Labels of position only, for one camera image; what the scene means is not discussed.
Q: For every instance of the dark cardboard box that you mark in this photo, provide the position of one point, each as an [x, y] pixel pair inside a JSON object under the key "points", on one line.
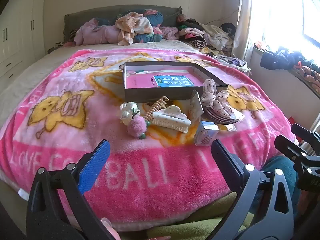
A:
{"points": [[160, 96]]}

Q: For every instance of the dark clothes on windowsill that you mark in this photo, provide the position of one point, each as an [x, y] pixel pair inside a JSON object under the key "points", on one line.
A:
{"points": [[280, 60]]}

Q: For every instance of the dark green headboard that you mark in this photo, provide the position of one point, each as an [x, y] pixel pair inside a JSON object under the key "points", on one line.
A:
{"points": [[82, 17]]}

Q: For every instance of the teal cloth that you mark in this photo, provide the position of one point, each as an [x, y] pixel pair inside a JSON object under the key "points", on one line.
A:
{"points": [[283, 170]]}

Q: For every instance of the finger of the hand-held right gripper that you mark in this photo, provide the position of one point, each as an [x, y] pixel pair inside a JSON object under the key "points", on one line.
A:
{"points": [[303, 131], [287, 146]]}

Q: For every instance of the dark comb hair clip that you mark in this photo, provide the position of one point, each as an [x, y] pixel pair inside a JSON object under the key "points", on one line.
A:
{"points": [[220, 118]]}

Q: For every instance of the cream floral garment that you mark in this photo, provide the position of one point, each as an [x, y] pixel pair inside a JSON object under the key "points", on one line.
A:
{"points": [[135, 26]]}

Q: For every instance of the white earring card packet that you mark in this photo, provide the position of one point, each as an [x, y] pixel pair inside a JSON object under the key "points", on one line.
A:
{"points": [[196, 106]]}

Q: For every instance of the white pearl hair clip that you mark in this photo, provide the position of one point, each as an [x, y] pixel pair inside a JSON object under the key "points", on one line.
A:
{"points": [[127, 111]]}

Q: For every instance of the white curtain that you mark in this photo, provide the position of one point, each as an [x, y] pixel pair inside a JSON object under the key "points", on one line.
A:
{"points": [[243, 17]]}

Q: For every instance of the pink printed blanket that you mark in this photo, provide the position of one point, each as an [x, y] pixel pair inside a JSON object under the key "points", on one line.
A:
{"points": [[150, 180]]}

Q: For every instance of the small blue box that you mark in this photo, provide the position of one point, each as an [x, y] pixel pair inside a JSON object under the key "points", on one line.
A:
{"points": [[205, 132]]}

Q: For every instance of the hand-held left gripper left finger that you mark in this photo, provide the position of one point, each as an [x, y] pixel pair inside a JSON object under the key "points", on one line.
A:
{"points": [[96, 166]]}

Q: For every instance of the white claw hair clip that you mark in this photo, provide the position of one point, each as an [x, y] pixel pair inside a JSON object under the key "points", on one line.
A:
{"points": [[172, 120]]}

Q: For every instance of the pile of mixed clothes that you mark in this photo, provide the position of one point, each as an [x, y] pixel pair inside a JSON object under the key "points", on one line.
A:
{"points": [[210, 36]]}

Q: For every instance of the pink book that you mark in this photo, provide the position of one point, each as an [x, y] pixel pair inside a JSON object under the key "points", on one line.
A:
{"points": [[140, 80]]}

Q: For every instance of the green fleece garment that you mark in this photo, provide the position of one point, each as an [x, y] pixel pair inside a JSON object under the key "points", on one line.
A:
{"points": [[190, 230]]}

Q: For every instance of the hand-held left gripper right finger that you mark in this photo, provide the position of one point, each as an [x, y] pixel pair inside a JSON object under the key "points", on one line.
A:
{"points": [[225, 161]]}

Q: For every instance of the window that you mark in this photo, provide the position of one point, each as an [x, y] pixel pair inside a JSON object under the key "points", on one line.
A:
{"points": [[285, 12]]}

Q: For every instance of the polka dot bow scrunchie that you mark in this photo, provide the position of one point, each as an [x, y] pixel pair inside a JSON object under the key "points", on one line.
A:
{"points": [[212, 97]]}

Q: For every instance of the pink garment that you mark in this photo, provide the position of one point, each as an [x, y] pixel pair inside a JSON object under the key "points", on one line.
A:
{"points": [[97, 33]]}

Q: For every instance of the pink floral cloth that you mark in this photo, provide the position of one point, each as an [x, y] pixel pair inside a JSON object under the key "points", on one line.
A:
{"points": [[167, 32]]}

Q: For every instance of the cream wardrobe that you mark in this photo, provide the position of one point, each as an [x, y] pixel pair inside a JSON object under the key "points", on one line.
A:
{"points": [[17, 30]]}

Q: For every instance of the clothes heap beside bed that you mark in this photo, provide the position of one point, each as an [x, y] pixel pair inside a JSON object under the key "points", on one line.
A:
{"points": [[232, 61]]}

